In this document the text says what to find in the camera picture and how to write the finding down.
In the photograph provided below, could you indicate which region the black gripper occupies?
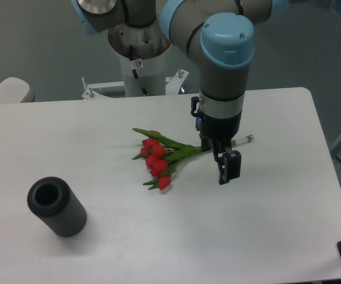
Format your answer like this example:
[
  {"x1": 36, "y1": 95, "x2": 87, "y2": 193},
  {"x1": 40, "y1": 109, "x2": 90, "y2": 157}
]
[{"x1": 191, "y1": 96, "x2": 242, "y2": 185}]

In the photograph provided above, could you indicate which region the red tulip bouquet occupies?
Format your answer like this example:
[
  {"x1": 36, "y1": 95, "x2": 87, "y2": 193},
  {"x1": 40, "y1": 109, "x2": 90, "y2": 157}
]
[{"x1": 131, "y1": 127, "x2": 255, "y2": 192}]

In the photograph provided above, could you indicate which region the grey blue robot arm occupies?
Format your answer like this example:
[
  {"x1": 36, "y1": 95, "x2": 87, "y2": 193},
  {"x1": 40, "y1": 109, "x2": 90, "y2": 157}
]
[{"x1": 72, "y1": 1, "x2": 289, "y2": 184}]

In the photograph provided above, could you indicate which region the dark grey ribbed vase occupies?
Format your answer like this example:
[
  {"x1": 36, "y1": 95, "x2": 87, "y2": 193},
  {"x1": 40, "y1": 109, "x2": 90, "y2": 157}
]
[{"x1": 27, "y1": 176, "x2": 87, "y2": 237}]

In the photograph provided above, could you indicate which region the beige chair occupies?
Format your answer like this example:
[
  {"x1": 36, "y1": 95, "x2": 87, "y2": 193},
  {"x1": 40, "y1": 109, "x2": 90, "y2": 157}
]
[{"x1": 0, "y1": 77, "x2": 35, "y2": 105}]

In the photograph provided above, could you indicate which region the white metal base frame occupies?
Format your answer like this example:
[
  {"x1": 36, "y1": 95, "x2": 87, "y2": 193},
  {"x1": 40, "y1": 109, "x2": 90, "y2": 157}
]
[{"x1": 81, "y1": 69, "x2": 189, "y2": 100}]

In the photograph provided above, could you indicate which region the black cable on pedestal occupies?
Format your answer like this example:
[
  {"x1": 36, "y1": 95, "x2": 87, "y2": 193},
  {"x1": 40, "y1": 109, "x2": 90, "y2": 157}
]
[{"x1": 131, "y1": 68, "x2": 150, "y2": 96}]

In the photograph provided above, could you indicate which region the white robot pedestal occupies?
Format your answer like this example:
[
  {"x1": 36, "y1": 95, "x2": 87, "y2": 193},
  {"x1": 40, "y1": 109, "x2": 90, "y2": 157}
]
[{"x1": 107, "y1": 24, "x2": 171, "y2": 97}]

